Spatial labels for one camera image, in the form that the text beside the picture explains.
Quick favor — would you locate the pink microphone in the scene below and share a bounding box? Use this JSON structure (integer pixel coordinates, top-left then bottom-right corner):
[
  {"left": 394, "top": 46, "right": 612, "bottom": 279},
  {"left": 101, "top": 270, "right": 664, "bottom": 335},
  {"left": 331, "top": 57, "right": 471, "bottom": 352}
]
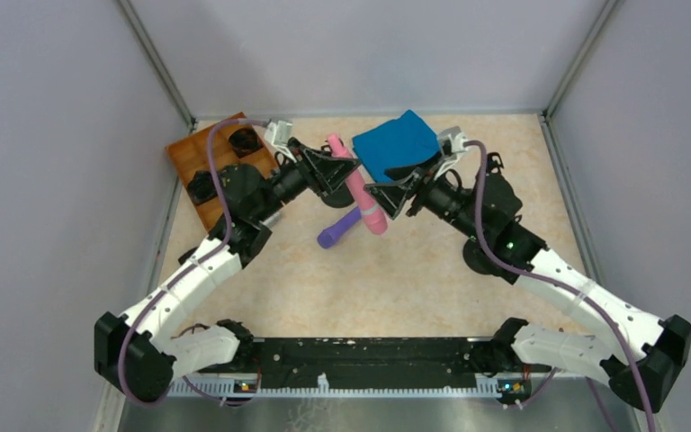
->
[{"left": 327, "top": 133, "right": 388, "bottom": 236}]

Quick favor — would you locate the purple microphone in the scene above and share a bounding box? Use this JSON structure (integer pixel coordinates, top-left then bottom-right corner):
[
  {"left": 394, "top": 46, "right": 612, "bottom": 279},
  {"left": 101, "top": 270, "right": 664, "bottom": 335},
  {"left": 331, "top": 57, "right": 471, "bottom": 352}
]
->
[{"left": 317, "top": 206, "right": 362, "bottom": 249}]

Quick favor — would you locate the black mic stand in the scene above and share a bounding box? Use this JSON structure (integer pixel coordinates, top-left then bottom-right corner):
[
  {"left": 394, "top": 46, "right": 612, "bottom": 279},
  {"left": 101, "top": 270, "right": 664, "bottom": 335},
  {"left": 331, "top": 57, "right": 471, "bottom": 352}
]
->
[
  {"left": 477, "top": 152, "right": 504, "bottom": 180},
  {"left": 462, "top": 239, "right": 501, "bottom": 277},
  {"left": 320, "top": 138, "right": 355, "bottom": 209}
]

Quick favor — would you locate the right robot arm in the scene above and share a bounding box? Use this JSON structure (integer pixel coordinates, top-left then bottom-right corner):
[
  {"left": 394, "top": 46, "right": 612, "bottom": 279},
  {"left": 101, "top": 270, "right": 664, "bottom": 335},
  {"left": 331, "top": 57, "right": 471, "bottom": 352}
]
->
[{"left": 365, "top": 153, "right": 691, "bottom": 412}]

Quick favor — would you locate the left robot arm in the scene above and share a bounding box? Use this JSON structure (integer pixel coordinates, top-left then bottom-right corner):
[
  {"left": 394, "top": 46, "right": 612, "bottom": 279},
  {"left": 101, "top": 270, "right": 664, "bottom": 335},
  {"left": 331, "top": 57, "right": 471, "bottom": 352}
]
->
[{"left": 94, "top": 138, "right": 361, "bottom": 406}]

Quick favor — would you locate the blue folded cloth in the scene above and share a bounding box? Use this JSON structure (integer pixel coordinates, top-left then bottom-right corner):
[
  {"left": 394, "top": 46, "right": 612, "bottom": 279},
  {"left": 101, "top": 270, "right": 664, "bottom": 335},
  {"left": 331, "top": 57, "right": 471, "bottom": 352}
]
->
[{"left": 352, "top": 110, "right": 439, "bottom": 183}]

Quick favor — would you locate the silver microphone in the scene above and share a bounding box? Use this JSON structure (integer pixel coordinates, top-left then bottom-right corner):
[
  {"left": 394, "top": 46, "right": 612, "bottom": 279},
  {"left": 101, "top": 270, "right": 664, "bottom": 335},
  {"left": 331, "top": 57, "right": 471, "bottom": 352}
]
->
[{"left": 262, "top": 211, "right": 282, "bottom": 230}]

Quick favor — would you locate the black item in tray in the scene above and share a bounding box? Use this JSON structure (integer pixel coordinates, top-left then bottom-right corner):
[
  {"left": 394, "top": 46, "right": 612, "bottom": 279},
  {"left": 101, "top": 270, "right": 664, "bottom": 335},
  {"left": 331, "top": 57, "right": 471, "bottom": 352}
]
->
[{"left": 228, "top": 127, "right": 264, "bottom": 158}]

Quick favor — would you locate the black bundle in tray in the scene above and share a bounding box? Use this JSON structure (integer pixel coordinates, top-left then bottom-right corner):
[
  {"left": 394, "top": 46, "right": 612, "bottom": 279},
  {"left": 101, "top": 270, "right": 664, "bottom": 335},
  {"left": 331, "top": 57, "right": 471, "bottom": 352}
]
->
[{"left": 186, "top": 170, "right": 218, "bottom": 207}]

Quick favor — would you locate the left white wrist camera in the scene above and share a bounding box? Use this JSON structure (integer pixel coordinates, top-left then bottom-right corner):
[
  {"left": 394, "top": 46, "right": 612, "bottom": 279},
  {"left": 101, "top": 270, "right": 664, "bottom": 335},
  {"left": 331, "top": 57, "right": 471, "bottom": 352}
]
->
[{"left": 263, "top": 119, "right": 295, "bottom": 161}]

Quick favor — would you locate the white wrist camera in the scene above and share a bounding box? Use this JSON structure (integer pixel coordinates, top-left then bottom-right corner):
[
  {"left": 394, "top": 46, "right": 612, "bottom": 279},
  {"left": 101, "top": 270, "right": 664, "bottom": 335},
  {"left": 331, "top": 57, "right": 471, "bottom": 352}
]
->
[
  {"left": 435, "top": 126, "right": 469, "bottom": 178},
  {"left": 263, "top": 119, "right": 295, "bottom": 161}
]

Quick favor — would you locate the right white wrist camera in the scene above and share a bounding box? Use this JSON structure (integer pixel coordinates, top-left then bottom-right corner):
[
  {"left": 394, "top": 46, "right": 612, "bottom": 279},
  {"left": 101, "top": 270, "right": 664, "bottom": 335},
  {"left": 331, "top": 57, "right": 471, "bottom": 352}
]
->
[{"left": 435, "top": 126, "right": 469, "bottom": 178}]

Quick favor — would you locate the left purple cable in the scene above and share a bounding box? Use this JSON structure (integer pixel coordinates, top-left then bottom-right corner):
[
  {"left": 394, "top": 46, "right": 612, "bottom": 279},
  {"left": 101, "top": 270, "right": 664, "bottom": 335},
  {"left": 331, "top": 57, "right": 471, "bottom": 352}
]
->
[{"left": 116, "top": 118, "right": 275, "bottom": 409}]

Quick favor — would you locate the purple cable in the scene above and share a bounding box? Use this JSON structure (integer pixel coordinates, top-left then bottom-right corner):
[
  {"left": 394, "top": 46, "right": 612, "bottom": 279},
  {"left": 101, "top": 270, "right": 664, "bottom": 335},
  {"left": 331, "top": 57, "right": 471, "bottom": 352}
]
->
[
  {"left": 116, "top": 118, "right": 275, "bottom": 409},
  {"left": 462, "top": 139, "right": 658, "bottom": 432}
]

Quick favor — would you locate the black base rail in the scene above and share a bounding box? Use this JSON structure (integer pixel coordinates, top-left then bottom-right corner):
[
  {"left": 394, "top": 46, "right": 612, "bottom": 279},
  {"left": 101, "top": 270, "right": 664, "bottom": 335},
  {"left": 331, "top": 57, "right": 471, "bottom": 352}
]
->
[{"left": 204, "top": 337, "right": 533, "bottom": 391}]

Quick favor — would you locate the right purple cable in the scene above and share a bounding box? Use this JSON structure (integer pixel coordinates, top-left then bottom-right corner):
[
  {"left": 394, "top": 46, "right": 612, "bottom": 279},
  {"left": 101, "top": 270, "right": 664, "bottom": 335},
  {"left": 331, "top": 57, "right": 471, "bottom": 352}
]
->
[{"left": 462, "top": 139, "right": 658, "bottom": 432}]

